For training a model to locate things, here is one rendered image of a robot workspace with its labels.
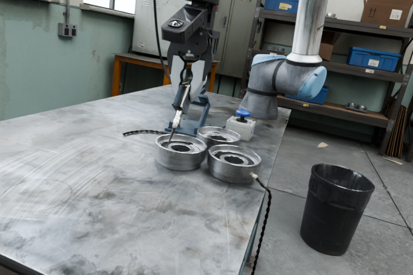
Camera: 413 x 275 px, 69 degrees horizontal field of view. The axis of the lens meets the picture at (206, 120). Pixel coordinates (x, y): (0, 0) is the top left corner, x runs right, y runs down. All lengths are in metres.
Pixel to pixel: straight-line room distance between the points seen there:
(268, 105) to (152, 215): 0.75
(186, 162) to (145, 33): 2.53
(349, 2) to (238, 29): 1.50
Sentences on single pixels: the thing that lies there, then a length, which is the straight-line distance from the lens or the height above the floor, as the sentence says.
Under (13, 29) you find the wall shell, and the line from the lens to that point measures 2.30.
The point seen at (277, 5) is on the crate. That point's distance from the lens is 4.16.
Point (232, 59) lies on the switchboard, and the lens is 4.48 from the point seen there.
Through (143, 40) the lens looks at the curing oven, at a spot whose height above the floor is 0.93.
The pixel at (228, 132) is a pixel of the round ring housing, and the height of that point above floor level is 0.83.
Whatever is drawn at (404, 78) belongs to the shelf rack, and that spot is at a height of 0.96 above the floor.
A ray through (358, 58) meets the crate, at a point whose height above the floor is 1.10.
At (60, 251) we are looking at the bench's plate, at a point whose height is 0.80.
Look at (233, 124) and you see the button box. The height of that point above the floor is 0.84.
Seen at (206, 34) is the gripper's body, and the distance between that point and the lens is 0.60.
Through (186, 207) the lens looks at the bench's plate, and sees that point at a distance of 0.48.
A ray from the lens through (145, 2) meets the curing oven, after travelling 3.07.
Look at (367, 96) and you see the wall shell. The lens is 4.69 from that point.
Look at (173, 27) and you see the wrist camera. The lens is 0.54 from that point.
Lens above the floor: 1.05
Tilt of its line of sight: 15 degrees down
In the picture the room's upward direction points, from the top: 9 degrees clockwise
